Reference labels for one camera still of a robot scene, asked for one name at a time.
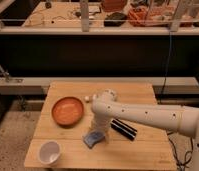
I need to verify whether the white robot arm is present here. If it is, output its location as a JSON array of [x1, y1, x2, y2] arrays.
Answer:
[[91, 89, 199, 171]]

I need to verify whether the black striped block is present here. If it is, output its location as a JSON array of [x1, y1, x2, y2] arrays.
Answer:
[[110, 119, 137, 141]]

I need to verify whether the orange plate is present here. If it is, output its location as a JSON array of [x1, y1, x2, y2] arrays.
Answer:
[[51, 97, 84, 126]]

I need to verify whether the wooden table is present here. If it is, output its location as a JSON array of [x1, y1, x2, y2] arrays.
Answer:
[[24, 82, 176, 171]]

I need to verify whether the white cup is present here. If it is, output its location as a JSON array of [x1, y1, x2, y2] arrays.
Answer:
[[38, 141, 61, 165]]

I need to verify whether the black object on shelf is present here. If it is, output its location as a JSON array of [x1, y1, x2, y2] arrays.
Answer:
[[104, 12, 127, 27]]

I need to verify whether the orange crate on shelf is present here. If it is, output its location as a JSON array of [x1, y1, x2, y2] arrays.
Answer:
[[127, 9, 165, 27]]

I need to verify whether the grey metal rail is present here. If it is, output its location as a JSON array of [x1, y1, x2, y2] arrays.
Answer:
[[0, 77, 199, 95]]

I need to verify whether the black floor cable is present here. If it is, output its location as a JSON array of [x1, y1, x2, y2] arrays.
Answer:
[[166, 131, 195, 171]]

